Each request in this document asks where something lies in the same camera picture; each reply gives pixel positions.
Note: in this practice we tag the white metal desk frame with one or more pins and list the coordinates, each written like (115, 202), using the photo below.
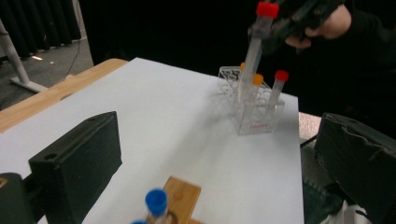
(12, 56)

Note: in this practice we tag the white table sheet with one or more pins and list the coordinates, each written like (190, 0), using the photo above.
(174, 124)

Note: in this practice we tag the red cap test tube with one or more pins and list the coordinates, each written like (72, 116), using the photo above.
(277, 93)
(255, 53)

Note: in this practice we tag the wooden test tube rack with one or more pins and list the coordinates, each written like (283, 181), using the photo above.
(183, 196)

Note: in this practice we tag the black curtain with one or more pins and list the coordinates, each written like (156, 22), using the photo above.
(31, 21)

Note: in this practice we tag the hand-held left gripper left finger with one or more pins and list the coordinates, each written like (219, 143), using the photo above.
(77, 155)

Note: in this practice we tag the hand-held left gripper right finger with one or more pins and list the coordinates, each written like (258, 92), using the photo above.
(361, 161)

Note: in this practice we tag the blue cap test tube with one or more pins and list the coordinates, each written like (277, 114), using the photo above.
(156, 202)
(139, 222)

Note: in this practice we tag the orange cap test tube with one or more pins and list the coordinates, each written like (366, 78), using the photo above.
(242, 66)
(257, 79)

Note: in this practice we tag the clear acrylic test tube rack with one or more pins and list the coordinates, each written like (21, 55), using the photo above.
(255, 126)

